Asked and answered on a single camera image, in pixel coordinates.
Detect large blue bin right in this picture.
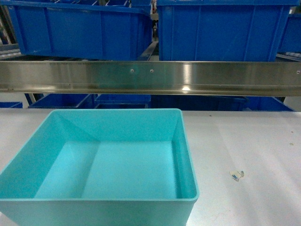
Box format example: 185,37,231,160
157,0,299,62

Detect large blue bin left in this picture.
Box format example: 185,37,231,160
1,0,152,61

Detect stainless steel shelf rail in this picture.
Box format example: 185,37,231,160
0,61,301,97

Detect large blue bin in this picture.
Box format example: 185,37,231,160
1,0,152,61
157,0,299,62

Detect teal plastic bin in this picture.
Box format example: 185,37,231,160
0,109,199,226

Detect torn 3M tape scrap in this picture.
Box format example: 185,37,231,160
229,170,245,182

